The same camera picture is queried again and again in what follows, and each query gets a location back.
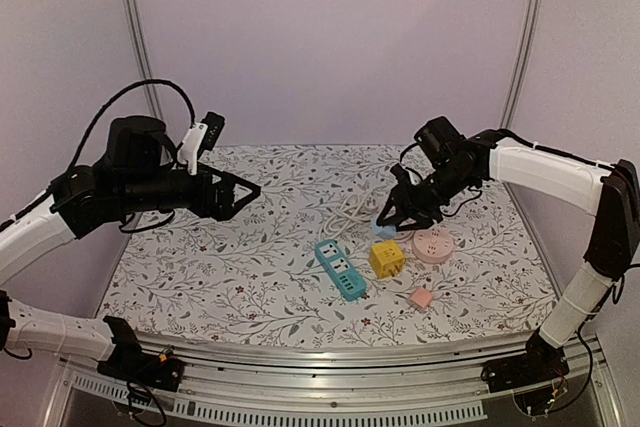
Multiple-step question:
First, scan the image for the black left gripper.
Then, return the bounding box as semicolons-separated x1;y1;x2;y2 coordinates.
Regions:
119;162;262;221

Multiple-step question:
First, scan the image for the blue USB charger plug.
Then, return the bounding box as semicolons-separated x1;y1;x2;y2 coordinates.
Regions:
371;219;397;240

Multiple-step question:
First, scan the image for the pink USB charger plug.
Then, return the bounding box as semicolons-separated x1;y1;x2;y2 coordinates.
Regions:
408;287;434;311

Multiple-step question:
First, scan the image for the teal power strip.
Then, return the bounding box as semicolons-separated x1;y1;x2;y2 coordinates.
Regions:
314;239;367;302

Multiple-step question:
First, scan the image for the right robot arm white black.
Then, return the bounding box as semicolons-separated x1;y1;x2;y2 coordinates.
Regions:
376;116;639;383

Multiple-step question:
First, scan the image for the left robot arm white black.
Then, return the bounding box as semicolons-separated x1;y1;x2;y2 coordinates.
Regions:
1;99;261;381

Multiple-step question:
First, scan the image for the pink round power socket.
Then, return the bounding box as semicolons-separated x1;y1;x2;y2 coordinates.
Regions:
411;226;455;264

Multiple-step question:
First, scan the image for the yellow cube socket adapter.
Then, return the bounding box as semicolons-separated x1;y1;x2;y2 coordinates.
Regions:
369;240;406;279

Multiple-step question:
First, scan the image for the floral patterned table mat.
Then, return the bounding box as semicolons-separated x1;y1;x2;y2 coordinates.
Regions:
99;145;556;349

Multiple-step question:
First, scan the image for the white coiled power cable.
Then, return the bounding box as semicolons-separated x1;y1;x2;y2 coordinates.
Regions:
319;190;384;243

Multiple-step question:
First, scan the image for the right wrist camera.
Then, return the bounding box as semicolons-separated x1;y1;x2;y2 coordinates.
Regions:
414;116;465;168

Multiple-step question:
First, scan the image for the aluminium front rail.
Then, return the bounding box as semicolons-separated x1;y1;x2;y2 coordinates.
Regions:
49;331;621;427

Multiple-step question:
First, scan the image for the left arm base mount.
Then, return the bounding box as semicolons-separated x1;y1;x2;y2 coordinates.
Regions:
97;316;185;392

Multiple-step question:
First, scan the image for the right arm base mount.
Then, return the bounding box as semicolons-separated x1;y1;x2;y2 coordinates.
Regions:
480;329;569;393

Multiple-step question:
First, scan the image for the left aluminium frame post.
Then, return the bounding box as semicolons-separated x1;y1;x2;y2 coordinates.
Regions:
112;0;164;121

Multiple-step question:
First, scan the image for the aluminium frame post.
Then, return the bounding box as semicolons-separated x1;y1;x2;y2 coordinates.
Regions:
499;0;543;129
112;0;164;121

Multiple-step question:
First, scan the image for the right aluminium frame post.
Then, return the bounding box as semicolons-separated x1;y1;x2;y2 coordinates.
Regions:
499;0;543;129

